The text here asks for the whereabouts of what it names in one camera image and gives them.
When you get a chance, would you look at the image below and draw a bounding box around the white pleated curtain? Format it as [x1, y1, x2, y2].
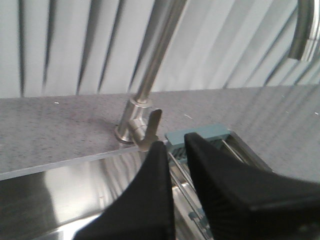
[0, 0, 320, 99]

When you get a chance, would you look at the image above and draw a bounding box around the steel kitchen faucet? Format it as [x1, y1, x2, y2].
[115, 0, 320, 152]

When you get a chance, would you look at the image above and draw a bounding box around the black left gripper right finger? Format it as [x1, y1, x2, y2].
[183, 132, 320, 240]

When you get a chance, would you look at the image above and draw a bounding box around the grey-blue sink dry rack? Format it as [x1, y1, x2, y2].
[164, 122, 251, 240]

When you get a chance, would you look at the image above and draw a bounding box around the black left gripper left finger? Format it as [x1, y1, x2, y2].
[73, 141, 176, 240]

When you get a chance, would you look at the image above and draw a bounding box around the stainless steel sink basin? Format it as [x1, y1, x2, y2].
[0, 131, 273, 240]

